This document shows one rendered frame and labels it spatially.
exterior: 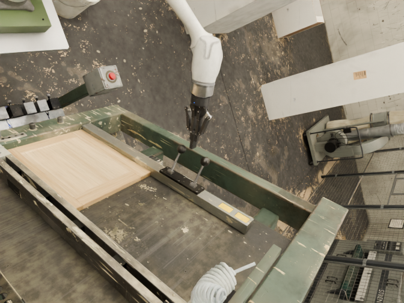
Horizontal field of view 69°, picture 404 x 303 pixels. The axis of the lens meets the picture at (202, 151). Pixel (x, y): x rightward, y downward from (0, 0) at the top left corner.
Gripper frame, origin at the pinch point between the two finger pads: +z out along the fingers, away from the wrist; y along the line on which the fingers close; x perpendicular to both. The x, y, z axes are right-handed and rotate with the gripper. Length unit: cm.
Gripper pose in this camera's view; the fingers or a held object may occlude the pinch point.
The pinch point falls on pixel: (193, 140)
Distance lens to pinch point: 123.8
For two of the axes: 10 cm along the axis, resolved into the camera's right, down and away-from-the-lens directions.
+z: -1.5, 8.6, 4.8
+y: -7.9, -4.0, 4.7
